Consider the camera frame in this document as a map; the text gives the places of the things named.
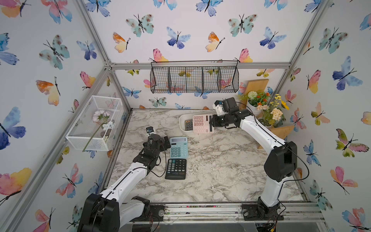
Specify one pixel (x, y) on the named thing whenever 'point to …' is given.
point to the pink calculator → (201, 124)
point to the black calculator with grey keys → (188, 125)
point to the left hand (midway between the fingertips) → (162, 137)
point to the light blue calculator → (179, 147)
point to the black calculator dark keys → (176, 169)
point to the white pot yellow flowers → (274, 115)
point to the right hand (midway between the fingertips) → (211, 120)
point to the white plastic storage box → (187, 117)
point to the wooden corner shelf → (261, 86)
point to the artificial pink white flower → (100, 116)
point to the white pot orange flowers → (256, 101)
